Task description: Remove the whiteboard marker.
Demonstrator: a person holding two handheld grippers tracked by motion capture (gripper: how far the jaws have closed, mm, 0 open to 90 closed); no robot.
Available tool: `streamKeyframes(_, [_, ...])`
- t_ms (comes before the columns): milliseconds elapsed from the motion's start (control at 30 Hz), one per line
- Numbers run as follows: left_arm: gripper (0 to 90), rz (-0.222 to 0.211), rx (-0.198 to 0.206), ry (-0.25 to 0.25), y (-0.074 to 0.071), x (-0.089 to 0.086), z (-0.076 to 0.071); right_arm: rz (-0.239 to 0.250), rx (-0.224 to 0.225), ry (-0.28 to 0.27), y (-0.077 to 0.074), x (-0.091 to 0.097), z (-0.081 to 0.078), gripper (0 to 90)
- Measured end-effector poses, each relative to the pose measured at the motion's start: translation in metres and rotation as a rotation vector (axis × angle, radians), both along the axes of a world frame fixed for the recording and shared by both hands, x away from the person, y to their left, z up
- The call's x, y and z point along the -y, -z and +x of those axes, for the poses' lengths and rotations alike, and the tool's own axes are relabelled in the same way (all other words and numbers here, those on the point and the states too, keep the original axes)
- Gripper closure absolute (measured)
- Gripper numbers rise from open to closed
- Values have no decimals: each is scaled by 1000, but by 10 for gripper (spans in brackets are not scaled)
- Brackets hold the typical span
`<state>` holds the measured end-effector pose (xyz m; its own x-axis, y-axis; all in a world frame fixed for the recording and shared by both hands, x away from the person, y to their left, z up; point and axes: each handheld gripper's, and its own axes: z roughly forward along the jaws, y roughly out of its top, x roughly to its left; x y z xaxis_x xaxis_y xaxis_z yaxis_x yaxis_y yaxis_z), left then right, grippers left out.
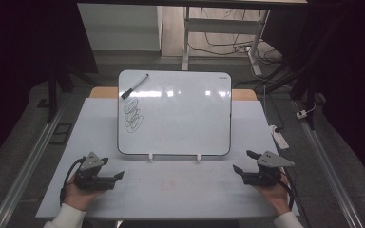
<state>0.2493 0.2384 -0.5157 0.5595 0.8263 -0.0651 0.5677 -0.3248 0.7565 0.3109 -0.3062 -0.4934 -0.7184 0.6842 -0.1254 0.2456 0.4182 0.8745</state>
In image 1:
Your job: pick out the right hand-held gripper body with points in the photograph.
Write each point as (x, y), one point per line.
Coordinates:
(266, 177)

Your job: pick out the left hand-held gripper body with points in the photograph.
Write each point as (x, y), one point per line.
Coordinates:
(90, 180)

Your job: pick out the white whiteboard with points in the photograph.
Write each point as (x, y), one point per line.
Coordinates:
(183, 117)

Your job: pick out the grey whiteboard marker black cap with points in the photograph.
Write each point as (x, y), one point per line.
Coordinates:
(135, 85)

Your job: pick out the person's left hand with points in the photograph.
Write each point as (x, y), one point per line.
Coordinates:
(77, 198)

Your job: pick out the person's right hand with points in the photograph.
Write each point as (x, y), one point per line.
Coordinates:
(277, 196)

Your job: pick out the white power strip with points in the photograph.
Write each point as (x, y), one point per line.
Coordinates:
(279, 137)

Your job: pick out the white whiteboard support foot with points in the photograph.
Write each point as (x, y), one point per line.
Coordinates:
(199, 158)
(150, 157)

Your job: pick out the small white plug adapter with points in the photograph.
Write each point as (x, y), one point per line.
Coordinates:
(301, 114)

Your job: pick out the black stand legs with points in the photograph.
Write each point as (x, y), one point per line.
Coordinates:
(53, 91)
(307, 91)

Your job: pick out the black floor socket frame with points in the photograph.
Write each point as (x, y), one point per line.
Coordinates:
(61, 134)

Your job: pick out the metal floor rail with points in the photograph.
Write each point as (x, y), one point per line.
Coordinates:
(28, 171)
(329, 177)

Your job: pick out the white desk frame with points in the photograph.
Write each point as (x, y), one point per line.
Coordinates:
(221, 26)

